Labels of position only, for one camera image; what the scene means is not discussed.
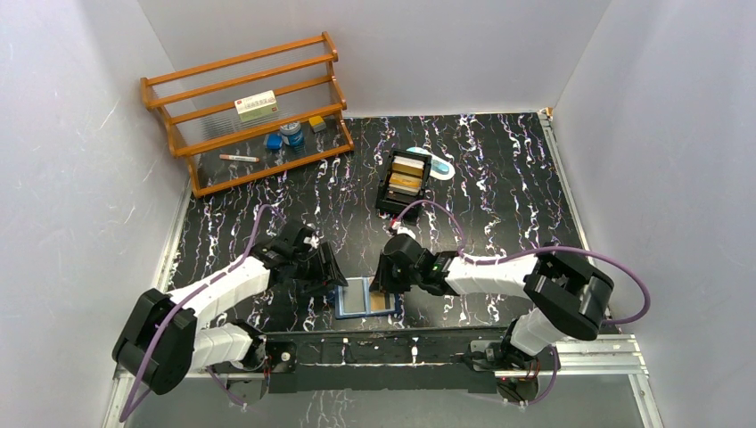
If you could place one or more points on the gold card in box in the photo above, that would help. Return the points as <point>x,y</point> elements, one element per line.
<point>405,180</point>

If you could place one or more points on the teal oval blister pack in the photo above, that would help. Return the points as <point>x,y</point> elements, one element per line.
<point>441,169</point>

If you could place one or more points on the blue round tin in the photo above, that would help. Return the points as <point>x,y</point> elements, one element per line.
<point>292,134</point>

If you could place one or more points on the orange wooden shelf rack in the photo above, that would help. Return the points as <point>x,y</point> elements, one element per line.
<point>196,108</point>

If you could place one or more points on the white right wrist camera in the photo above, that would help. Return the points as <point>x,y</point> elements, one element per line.
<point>398,228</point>

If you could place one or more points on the gold credit card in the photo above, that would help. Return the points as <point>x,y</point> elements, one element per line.
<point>381,302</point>

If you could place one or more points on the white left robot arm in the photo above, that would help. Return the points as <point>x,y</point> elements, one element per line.
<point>167,335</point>

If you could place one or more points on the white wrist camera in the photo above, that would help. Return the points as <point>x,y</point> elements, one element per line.
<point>311,239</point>
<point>398,228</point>

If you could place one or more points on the blue small cap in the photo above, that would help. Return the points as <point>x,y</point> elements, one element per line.
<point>273,142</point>

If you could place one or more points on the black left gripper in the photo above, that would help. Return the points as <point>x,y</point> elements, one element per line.
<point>329,269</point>

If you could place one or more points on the blue leather card holder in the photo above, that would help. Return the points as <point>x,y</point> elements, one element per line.
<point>353,301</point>

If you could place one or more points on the orange white marker pen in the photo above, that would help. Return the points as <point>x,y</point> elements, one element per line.
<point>241,158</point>

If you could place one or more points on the yellow grey small block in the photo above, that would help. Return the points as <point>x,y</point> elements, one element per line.
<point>317,124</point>

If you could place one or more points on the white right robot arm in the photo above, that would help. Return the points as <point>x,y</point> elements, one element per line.
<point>569,294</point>

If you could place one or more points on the white green small box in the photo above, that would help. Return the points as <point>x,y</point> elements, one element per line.
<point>258,106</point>

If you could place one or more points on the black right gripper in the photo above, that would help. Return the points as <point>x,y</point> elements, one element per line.
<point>382,281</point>

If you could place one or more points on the black card box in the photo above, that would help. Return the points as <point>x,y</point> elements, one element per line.
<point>389,202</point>

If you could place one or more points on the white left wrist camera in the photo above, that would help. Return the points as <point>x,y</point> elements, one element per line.
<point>311,239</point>

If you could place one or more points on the white card stack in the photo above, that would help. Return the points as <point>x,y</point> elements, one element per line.
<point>409,162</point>

